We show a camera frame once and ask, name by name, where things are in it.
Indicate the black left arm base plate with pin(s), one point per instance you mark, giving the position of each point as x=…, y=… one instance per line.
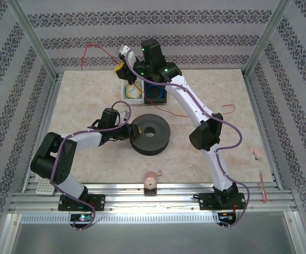
x=97, y=202

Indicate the aluminium mounting rail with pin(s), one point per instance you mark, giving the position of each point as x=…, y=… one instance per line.
x=169, y=201

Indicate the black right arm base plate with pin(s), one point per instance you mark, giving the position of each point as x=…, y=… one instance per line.
x=206, y=201

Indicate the pink eraser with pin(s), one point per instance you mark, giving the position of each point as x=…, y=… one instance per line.
x=257, y=154

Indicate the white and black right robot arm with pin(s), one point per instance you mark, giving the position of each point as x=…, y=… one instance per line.
x=184, y=100

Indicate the white plastic bin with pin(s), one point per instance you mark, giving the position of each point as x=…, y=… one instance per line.
x=131, y=101

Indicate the black plastic bin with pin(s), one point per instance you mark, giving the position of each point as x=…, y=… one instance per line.
x=155, y=101

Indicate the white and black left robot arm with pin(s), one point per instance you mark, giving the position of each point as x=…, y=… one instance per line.
x=86, y=139

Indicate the grey metal panel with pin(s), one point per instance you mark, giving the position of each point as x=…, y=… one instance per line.
x=153, y=238

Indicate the aluminium frame post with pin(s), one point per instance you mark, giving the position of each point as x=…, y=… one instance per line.
x=268, y=34
x=31, y=34

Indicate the white calculator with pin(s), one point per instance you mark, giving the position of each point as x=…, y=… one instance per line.
x=44, y=188

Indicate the red pen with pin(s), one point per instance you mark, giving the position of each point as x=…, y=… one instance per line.
x=262, y=185

